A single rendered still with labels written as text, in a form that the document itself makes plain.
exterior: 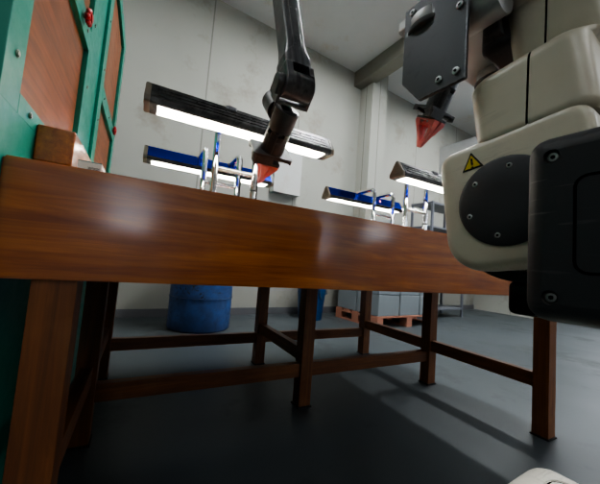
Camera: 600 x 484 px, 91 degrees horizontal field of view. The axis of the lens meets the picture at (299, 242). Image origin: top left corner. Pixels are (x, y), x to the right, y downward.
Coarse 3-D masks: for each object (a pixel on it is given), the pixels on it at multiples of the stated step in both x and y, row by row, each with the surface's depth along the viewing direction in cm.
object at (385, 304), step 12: (348, 300) 363; (360, 300) 346; (372, 300) 330; (384, 300) 327; (396, 300) 338; (408, 300) 348; (420, 300) 361; (336, 312) 379; (348, 312) 359; (372, 312) 328; (384, 312) 327; (396, 312) 338; (408, 312) 348; (420, 312) 360; (396, 324) 357; (408, 324) 347
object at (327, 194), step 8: (328, 192) 175; (336, 192) 178; (344, 192) 182; (352, 192) 186; (344, 200) 180; (352, 200) 182; (360, 200) 185; (368, 200) 189; (376, 200) 194; (384, 200) 198; (384, 208) 195; (400, 208) 202
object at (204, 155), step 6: (204, 150) 129; (198, 156) 142; (204, 156) 128; (240, 156) 137; (204, 162) 128; (234, 162) 143; (240, 162) 136; (204, 168) 128; (240, 168) 136; (204, 174) 128; (204, 180) 128; (240, 180) 136; (204, 186) 128; (222, 186) 132; (228, 186) 133; (234, 186) 134; (240, 186) 136; (234, 192) 134
